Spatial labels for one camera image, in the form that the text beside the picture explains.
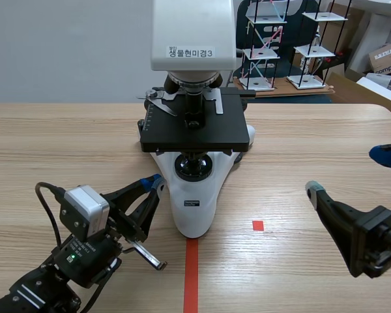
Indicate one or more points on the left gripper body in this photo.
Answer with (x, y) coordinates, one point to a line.
(84, 261)

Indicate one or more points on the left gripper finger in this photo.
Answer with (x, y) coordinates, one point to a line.
(151, 208)
(130, 190)

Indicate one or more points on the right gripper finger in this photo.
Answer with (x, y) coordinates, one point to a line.
(389, 156)
(332, 215)

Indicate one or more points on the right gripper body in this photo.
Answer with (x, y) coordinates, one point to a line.
(378, 241)

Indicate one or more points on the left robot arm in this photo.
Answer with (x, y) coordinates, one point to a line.
(23, 290)

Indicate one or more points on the white and black microscope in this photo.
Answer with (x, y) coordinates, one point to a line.
(195, 202)

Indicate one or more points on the flat brown cardboard box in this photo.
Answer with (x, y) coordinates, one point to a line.
(361, 91)

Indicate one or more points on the white tiered black rod tower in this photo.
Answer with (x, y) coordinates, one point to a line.
(312, 52)

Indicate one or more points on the dark blue chair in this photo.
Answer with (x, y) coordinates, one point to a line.
(295, 39)

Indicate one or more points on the white tiered straw tower model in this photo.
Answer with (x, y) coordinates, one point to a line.
(260, 55)

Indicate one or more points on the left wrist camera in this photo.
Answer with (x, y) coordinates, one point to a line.
(84, 208)

